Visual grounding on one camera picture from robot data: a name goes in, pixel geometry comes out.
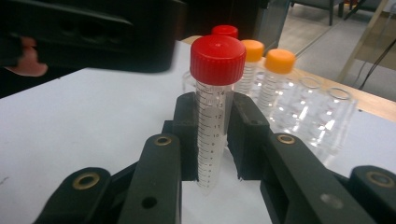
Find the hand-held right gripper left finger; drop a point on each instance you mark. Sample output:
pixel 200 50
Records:
pixel 158 180

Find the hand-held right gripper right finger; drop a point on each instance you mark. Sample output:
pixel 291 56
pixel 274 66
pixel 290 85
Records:
pixel 289 180

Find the clear plastic tube rack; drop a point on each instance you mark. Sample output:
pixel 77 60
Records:
pixel 327 124

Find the red cap test tube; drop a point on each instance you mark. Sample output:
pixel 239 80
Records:
pixel 224 30
pixel 216 62

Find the orange cap test tube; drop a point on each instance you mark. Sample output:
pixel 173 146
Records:
pixel 253 49
pixel 280 60

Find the light wooden furniture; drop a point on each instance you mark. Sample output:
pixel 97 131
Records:
pixel 362 40

